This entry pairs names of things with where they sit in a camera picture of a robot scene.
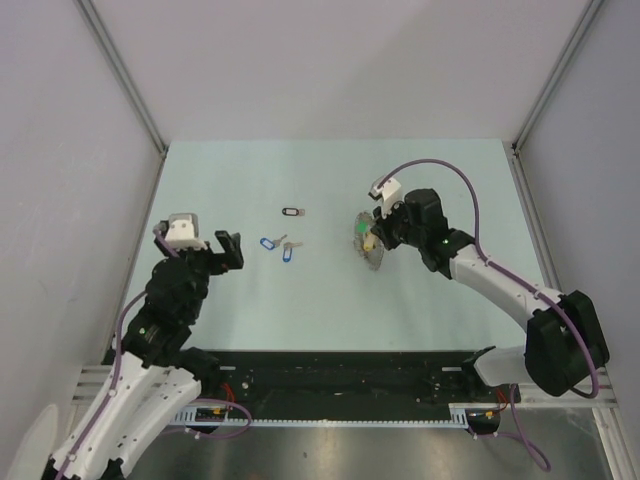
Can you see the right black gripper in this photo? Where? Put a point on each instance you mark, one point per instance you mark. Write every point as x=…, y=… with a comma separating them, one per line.
x=381, y=226

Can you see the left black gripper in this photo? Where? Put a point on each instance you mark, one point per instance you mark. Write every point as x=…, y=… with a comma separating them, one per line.
x=230, y=246

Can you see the brass key with tan tag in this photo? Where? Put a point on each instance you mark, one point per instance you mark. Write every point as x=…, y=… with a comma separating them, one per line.
x=369, y=243

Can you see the green key tag with key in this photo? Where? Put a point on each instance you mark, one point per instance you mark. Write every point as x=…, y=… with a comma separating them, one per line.
x=362, y=228

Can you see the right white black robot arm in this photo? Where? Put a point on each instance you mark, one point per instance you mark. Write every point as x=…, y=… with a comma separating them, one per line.
x=564, y=341

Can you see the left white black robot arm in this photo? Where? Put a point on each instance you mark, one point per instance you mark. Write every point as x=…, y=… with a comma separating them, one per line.
x=153, y=376

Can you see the blue key tag left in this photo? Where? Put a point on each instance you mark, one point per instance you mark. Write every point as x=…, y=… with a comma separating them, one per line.
x=272, y=244

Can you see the blue key tag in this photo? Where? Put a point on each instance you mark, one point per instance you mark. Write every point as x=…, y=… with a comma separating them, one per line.
x=288, y=248
x=272, y=244

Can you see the blue key tag right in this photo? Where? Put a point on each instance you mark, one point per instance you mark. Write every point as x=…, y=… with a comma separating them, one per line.
x=288, y=248

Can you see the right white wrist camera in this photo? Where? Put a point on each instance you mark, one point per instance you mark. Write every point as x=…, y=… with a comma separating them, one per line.
x=387, y=193

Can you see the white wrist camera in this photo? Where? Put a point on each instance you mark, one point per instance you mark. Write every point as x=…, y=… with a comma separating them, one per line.
x=387, y=193
x=179, y=232

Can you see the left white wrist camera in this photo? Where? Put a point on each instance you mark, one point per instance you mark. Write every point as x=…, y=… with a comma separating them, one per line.
x=179, y=232

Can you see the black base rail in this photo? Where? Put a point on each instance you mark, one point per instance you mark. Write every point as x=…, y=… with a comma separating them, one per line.
x=432, y=378

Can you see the aluminium side rail right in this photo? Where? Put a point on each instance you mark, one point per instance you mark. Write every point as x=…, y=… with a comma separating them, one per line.
x=603, y=408

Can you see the left aluminium frame post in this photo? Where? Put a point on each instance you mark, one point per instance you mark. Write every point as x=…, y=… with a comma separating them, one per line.
x=114, y=60

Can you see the aluminium frame post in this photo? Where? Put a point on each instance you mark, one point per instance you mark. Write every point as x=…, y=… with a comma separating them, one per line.
x=560, y=68
x=114, y=60

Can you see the right aluminium frame post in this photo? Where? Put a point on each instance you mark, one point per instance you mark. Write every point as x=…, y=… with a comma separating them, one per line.
x=560, y=68

